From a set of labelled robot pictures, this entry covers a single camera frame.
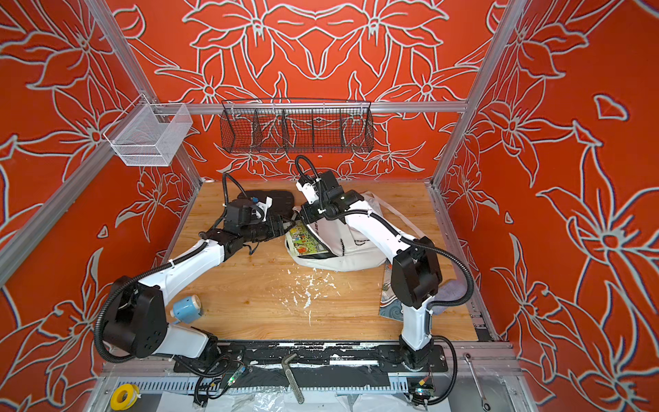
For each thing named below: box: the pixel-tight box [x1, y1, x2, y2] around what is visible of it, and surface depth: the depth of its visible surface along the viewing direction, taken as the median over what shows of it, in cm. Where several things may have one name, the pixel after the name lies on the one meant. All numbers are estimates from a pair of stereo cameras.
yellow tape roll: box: [109, 383, 142, 412], surface depth 69 cm
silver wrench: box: [463, 352, 492, 412], surface depth 70 cm
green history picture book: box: [289, 220, 330, 256], surface depth 94 cm
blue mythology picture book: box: [378, 258, 404, 322], surface depth 85 cm
